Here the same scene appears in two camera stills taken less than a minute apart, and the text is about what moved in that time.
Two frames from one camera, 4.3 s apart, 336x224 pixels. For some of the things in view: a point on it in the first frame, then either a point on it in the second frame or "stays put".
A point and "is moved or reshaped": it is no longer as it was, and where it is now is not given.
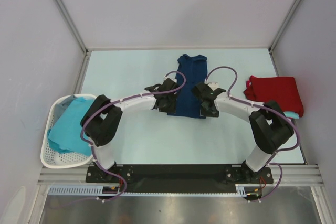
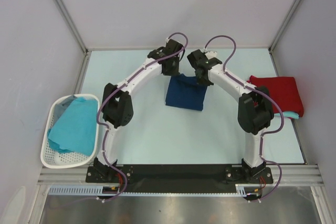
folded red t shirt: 283,89 stays put
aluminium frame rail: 295,174 stays put
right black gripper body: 209,113 -> 203,81
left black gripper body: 170,106 -> 173,70
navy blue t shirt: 195,68 is moved or reshaped
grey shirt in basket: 61,107 stays put
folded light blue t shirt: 293,115 stays put
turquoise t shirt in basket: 65,135 stays put
